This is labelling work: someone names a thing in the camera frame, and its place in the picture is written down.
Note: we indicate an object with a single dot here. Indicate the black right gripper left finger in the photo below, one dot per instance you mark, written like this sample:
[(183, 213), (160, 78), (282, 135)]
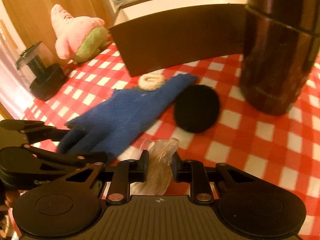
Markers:
[(127, 172)]

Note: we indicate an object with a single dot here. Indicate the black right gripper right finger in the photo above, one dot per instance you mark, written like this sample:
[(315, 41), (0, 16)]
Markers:
[(194, 173)]

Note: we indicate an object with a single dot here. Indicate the clear plastic bag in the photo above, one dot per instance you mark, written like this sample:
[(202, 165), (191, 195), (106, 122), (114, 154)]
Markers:
[(159, 168)]

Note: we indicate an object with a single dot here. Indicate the blue fleece glove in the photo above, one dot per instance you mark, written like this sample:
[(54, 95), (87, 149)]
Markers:
[(108, 129)]

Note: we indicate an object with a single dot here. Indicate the person's left hand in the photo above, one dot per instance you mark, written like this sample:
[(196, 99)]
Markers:
[(8, 198)]

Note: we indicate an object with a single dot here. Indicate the black fuzzy pompom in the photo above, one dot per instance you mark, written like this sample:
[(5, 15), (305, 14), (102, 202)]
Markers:
[(197, 108)]

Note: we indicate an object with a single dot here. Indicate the cream scrunchie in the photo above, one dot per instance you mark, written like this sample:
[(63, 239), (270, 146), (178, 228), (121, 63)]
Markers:
[(151, 82)]

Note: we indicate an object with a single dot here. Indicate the black base glass jar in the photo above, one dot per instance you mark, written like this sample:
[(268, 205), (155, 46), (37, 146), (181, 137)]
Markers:
[(42, 75)]

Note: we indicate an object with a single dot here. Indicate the red white checkered tablecloth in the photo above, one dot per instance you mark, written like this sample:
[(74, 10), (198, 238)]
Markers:
[(283, 150)]

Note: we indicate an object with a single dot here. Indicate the brown cardboard box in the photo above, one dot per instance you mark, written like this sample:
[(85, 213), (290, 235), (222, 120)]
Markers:
[(155, 34)]

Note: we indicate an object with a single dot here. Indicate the pink starfish plush toy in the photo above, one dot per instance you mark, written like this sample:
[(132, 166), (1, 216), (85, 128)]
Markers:
[(79, 39)]

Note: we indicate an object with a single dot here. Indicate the dark brown thermos bottle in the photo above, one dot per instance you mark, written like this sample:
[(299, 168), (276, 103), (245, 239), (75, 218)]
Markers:
[(280, 48)]

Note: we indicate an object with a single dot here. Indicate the yellow brown curtain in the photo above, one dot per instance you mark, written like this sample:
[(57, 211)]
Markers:
[(32, 21)]

